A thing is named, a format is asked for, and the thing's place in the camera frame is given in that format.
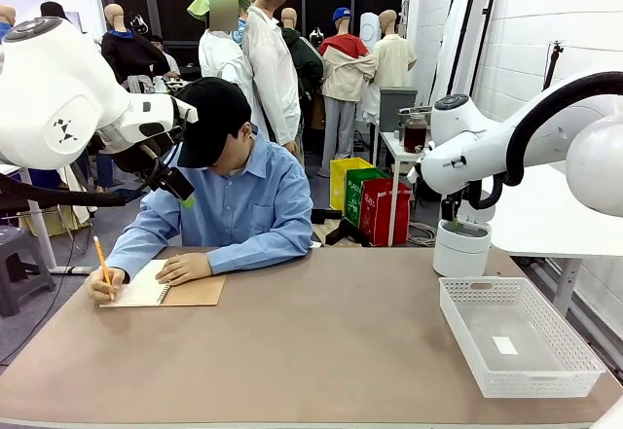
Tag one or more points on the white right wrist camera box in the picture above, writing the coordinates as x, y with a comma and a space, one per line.
414, 173

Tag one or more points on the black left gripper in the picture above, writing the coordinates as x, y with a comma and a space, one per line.
151, 154

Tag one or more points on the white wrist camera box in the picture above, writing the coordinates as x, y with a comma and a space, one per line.
185, 110
414, 173

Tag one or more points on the mannequin with blue cap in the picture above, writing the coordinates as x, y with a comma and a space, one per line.
345, 69

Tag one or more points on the mannequin in blue white jacket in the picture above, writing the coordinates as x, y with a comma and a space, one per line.
6, 15

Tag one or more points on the yellow recycling bin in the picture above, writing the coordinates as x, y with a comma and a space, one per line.
338, 186

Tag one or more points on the white label sticker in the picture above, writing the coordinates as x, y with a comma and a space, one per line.
504, 346

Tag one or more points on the metal container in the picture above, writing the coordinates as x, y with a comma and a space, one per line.
418, 109

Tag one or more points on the yellow pencil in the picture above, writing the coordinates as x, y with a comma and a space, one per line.
101, 259

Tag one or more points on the brown spiral notebook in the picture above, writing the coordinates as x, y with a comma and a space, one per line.
194, 293

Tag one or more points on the person in blue shirt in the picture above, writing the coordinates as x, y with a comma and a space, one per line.
243, 205

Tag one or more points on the black tripod pole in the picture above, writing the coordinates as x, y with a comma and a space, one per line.
552, 66

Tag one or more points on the mannequin in cream shirt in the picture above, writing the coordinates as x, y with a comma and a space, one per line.
394, 59

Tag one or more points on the black cap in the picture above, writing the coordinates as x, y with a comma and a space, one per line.
214, 113

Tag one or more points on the white desk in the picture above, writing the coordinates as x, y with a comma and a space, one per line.
44, 239

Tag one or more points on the mannequin in dark green hoodie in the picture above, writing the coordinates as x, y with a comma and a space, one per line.
306, 59

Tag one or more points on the white lidded trash bin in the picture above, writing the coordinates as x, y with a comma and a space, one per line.
457, 254

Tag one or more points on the mannequin in black sweater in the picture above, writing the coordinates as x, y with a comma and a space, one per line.
131, 54

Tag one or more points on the person's left forearm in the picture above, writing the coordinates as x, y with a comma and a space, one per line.
263, 254

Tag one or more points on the green recycling bin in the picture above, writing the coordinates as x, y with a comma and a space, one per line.
353, 200

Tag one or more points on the glass jar with brown liquid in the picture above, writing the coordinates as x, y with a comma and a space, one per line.
415, 137

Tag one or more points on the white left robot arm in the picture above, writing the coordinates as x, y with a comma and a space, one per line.
48, 98

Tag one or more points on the background person in white shirt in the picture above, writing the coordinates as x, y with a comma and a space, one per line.
168, 61

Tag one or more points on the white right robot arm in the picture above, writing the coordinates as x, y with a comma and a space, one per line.
594, 156

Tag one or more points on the mannequin with green hat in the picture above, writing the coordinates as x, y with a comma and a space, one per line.
219, 54

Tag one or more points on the mannequin torso in jeans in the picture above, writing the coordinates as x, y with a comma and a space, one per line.
104, 171

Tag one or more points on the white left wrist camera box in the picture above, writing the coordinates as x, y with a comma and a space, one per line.
185, 110

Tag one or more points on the person's left hand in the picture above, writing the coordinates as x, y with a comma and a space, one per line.
187, 268

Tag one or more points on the white perforated plastic basket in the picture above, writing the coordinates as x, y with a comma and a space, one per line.
467, 297

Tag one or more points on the grey cabinet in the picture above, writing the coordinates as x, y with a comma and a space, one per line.
394, 108

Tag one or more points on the mannequin with black hat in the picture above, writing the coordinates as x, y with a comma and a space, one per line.
53, 10

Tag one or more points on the tall mannequin in white coat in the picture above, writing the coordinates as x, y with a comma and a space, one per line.
272, 69

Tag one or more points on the wood and black foam stand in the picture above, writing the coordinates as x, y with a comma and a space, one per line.
345, 232

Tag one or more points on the red recycling bin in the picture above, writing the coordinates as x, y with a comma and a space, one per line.
379, 215

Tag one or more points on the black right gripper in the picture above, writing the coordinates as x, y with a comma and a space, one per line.
456, 204

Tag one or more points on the person's right hand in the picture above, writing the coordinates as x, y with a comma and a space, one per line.
104, 288

